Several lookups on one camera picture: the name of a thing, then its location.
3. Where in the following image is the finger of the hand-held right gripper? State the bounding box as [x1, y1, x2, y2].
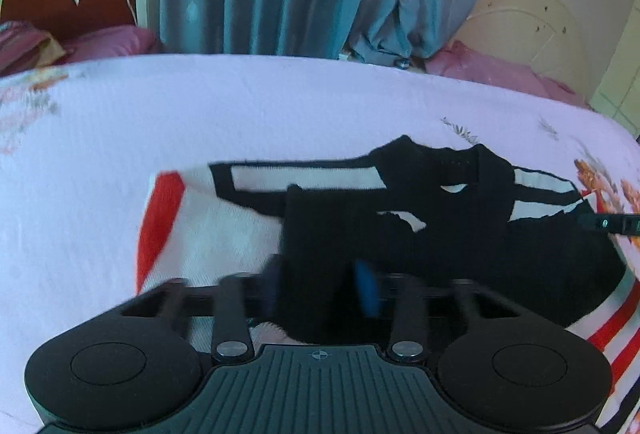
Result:
[567, 207, 640, 237]

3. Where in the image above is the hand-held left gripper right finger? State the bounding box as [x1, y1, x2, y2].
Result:
[350, 259, 525, 363]

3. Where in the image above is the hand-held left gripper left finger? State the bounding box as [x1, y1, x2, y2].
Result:
[118, 254, 287, 363]

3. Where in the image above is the striped cartoon sweater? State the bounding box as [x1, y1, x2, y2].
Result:
[135, 135, 640, 432]

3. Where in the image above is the cream wardrobe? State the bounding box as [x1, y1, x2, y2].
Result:
[587, 0, 640, 137]

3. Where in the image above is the pink pillow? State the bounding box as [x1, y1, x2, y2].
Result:
[425, 40, 593, 107]

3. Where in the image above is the cream arched headboard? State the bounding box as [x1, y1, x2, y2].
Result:
[452, 0, 593, 98]

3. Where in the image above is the pink floral bed sheet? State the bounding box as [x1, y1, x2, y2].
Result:
[0, 54, 640, 434]

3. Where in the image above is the magenta satin pillow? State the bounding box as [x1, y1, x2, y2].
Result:
[60, 24, 158, 62]

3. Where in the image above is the patterned dark blanket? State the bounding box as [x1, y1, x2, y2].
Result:
[0, 20, 68, 77]

